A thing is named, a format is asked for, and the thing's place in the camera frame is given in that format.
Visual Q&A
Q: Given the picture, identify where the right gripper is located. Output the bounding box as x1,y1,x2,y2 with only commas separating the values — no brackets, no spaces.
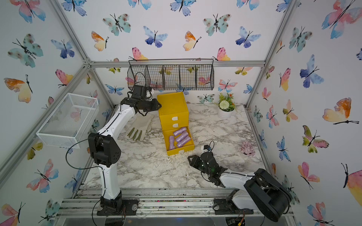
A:
187,154,212,178

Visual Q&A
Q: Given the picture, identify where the purple bag roll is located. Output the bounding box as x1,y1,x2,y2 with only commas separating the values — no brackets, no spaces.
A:
173,127,187,137
169,135,175,150
176,131,189,143
177,136,191,148

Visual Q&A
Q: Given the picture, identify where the yellow drawer cabinet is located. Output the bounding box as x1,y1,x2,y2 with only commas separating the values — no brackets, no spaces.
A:
157,92,195,156

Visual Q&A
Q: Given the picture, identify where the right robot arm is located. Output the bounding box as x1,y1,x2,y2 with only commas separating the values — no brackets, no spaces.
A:
188,145,292,222

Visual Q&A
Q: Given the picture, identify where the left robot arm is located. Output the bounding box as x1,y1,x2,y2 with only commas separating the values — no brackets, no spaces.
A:
88,85,162,203

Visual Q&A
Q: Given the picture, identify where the white green work glove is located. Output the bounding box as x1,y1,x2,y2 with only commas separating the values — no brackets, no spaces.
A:
126,115,154,141

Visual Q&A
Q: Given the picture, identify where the pink coral ornament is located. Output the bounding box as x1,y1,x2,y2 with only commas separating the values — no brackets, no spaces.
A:
240,141,255,157

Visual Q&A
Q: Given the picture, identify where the potted artificial plant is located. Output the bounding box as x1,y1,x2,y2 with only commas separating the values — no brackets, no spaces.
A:
218,93,236,120

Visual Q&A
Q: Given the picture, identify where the black wire wall basket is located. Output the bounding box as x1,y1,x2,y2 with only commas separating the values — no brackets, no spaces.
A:
126,58,215,91

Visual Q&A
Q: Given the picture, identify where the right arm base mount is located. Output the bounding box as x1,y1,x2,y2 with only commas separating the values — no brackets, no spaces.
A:
212,189,257,215

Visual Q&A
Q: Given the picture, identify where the white mesh wall basket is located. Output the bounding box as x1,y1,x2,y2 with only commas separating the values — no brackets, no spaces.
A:
36,93,99,149

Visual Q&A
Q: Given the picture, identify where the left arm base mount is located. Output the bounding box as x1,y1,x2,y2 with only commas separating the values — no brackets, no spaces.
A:
97,194,139,216

